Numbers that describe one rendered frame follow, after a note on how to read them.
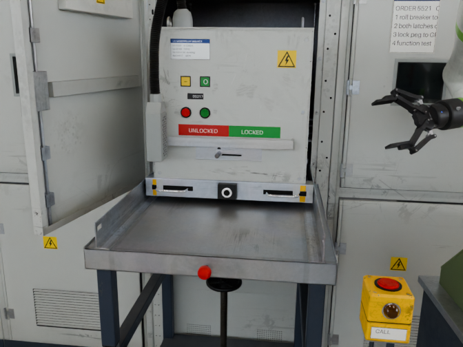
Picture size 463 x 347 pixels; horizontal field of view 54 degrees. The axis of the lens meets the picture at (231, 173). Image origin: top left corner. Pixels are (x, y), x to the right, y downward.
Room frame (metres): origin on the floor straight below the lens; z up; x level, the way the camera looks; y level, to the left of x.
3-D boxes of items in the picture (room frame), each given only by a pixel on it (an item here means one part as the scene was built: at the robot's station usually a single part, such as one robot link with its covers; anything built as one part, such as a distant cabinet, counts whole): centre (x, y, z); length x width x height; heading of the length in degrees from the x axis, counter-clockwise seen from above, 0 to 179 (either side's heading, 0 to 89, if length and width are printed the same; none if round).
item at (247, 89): (1.40, 0.01, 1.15); 0.48 x 0.01 x 0.48; 84
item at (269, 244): (1.35, 0.02, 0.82); 0.68 x 0.62 x 0.06; 174
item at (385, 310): (0.73, -0.29, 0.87); 0.03 x 0.01 x 0.03; 84
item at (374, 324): (0.78, -0.30, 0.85); 0.08 x 0.08 x 0.10; 84
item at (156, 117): (1.36, 0.23, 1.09); 0.08 x 0.05 x 0.17; 174
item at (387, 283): (0.78, -0.30, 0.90); 0.04 x 0.04 x 0.02
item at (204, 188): (1.42, 0.01, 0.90); 0.54 x 0.05 x 0.06; 84
